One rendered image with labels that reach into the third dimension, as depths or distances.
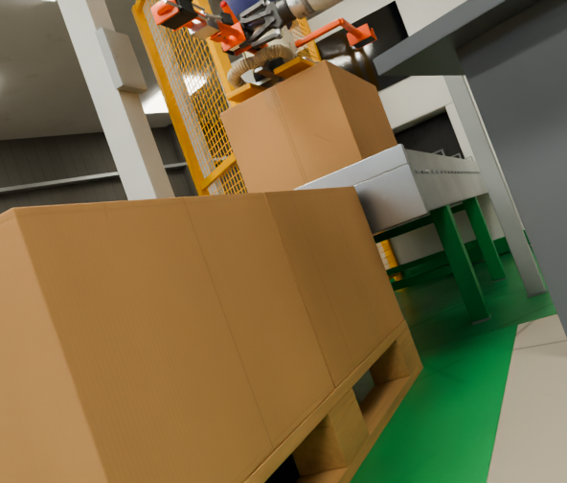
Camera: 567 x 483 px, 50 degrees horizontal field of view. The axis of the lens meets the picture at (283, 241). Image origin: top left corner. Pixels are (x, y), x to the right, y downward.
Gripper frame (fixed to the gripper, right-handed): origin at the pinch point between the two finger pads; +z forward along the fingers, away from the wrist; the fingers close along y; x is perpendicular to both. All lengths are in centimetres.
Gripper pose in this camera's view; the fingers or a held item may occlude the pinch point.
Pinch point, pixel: (236, 37)
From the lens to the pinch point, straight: 199.3
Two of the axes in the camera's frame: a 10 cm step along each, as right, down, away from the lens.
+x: 4.0, -1.0, 9.1
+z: -8.5, 3.3, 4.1
